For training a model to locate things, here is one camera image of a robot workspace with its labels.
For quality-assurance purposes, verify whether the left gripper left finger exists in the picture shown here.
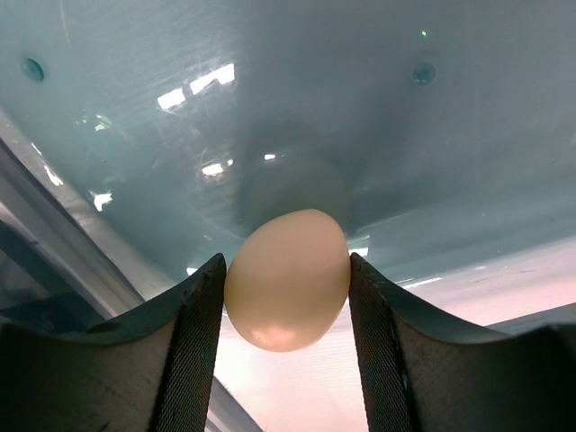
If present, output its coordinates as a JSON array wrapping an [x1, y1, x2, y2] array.
[[1, 254, 227, 431]]

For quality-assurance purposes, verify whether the teal plastic tray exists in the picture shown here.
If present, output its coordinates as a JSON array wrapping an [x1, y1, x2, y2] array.
[[1, 1, 575, 322]]

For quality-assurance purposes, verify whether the white toy egg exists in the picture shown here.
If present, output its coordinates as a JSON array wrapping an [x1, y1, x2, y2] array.
[[224, 210, 351, 353]]

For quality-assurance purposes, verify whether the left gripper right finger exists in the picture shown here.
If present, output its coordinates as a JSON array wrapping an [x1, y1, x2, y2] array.
[[349, 254, 575, 431]]

